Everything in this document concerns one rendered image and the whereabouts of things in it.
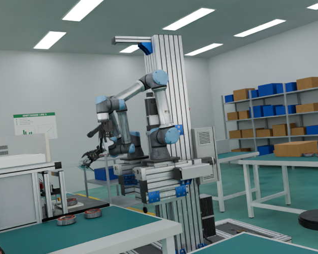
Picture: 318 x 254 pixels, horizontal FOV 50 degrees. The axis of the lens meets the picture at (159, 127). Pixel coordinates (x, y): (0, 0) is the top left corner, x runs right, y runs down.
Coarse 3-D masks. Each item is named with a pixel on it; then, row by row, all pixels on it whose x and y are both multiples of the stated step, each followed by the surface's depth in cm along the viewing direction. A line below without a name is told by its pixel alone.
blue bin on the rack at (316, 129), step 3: (306, 126) 743; (309, 126) 737; (312, 126) 731; (315, 126) 726; (306, 129) 743; (309, 129) 738; (312, 129) 732; (315, 129) 726; (309, 132) 738; (312, 132) 732; (315, 132) 727
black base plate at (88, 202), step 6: (60, 198) 283; (78, 198) 274; (84, 198) 271; (90, 198) 268; (60, 204) 257; (84, 204) 247; (90, 204) 244; (96, 204) 242; (102, 204) 240; (108, 204) 241; (42, 210) 241; (60, 210) 235; (72, 210) 230; (78, 210) 228; (84, 210) 231; (54, 216) 219; (60, 216) 221
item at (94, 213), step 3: (87, 210) 217; (90, 210) 218; (93, 210) 218; (96, 210) 217; (99, 210) 214; (84, 213) 212; (87, 213) 211; (90, 213) 210; (93, 213) 210; (96, 213) 211; (99, 213) 212; (84, 216) 212; (87, 216) 210; (90, 216) 210; (93, 216) 210; (96, 216) 210
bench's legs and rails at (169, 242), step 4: (172, 236) 180; (164, 240) 179; (168, 240) 178; (172, 240) 180; (164, 244) 179; (168, 244) 178; (172, 244) 179; (164, 248) 180; (168, 248) 178; (172, 248) 179; (164, 252) 180; (168, 252) 178; (172, 252) 179
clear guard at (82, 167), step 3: (63, 165) 251; (66, 165) 248; (69, 165) 245; (72, 165) 242; (75, 165) 239; (78, 165) 236; (81, 165) 238; (84, 165) 243; (87, 165) 240; (63, 168) 230; (81, 168) 258; (84, 168) 252; (87, 168) 246; (90, 168) 241
